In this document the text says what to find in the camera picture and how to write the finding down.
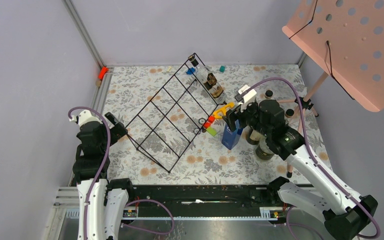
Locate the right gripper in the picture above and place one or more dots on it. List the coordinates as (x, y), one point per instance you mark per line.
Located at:
(238, 113)

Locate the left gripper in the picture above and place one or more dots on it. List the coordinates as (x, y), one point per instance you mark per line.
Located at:
(117, 131)

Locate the blue triangular bottle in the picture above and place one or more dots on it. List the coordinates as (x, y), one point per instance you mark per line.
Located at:
(231, 138)

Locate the clear bottle black label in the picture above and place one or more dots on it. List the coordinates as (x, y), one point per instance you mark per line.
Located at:
(262, 150)

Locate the black wire wine rack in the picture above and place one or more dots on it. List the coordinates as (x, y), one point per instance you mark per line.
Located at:
(163, 129)

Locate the clear bottle gold label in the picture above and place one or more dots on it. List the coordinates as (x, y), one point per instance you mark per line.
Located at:
(209, 81)

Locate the dark green wine bottle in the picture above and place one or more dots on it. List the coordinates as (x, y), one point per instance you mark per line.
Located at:
(253, 137)

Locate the short clear glass bottle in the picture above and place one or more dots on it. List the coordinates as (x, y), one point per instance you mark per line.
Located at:
(268, 94)

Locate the clear bottle black cap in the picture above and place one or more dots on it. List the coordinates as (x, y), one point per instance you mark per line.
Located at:
(289, 113)

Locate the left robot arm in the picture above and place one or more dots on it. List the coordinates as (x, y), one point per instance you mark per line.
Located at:
(101, 201)

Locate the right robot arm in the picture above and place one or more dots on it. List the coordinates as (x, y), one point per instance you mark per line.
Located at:
(343, 211)

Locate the blue bottle cap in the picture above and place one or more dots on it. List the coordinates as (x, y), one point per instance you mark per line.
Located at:
(190, 71)

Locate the yellow triangle block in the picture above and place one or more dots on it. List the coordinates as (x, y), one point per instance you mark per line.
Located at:
(221, 112)

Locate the red block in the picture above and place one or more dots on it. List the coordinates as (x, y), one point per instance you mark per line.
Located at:
(211, 119)
(206, 125)

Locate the green block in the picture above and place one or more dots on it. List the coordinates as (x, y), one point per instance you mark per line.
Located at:
(211, 131)

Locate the teal cube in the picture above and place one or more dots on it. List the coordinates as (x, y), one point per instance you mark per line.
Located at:
(222, 68)

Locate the floral table mat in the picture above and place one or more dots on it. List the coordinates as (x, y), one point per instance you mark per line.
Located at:
(206, 162)

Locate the orange clip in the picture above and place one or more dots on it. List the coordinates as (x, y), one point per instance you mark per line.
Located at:
(102, 72)

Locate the pink music stand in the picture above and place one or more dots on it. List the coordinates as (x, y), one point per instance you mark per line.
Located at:
(344, 42)

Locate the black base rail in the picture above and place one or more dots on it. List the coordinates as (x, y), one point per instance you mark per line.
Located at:
(191, 202)

